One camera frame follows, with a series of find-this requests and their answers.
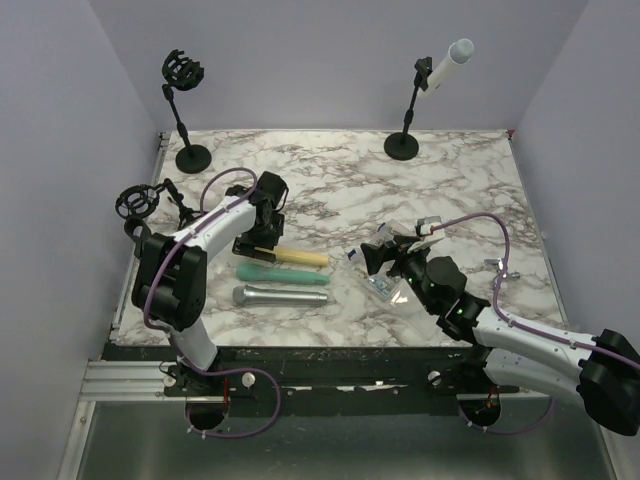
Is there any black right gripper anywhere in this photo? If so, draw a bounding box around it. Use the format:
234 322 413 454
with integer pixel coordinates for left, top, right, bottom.
362 234 438 312

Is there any beige microphone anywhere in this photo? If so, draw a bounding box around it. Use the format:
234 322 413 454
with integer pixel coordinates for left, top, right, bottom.
256 246 329 268

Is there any green microphone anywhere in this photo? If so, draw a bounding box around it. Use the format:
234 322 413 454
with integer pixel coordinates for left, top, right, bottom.
236 263 330 286

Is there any grey microphone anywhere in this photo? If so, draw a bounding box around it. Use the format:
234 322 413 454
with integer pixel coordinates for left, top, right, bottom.
232 285 328 306

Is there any black tripod microphone stand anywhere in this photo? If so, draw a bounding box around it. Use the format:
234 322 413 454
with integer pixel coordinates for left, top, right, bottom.
114 178 202 228

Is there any black clip microphone stand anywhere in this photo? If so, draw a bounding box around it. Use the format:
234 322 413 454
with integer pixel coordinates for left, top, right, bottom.
124 217 151 259

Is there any black shock-mount round-base stand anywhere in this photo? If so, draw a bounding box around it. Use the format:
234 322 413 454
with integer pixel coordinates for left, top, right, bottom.
160 48 212 175

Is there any white microphone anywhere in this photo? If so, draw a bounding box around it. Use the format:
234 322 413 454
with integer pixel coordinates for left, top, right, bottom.
418 38 475 98

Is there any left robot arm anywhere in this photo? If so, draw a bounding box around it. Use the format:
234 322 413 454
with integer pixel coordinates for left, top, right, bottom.
124 167 289 395

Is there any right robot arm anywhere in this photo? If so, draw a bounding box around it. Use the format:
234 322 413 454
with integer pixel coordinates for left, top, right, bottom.
360 235 639 436

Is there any clear screw organizer box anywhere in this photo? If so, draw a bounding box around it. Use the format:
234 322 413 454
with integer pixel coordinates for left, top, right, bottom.
346 220 409 304

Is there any silver metal faucet part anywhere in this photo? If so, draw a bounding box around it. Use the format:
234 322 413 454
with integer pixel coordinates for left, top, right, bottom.
484 258 521 288

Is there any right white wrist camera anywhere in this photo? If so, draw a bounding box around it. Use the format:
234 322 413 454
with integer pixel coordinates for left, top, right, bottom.
407 216 446 253

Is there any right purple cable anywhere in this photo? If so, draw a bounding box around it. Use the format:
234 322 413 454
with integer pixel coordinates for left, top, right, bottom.
429 212 640 435

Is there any aluminium frame rail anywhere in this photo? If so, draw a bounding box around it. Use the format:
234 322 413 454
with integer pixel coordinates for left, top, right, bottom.
79 361 176 402

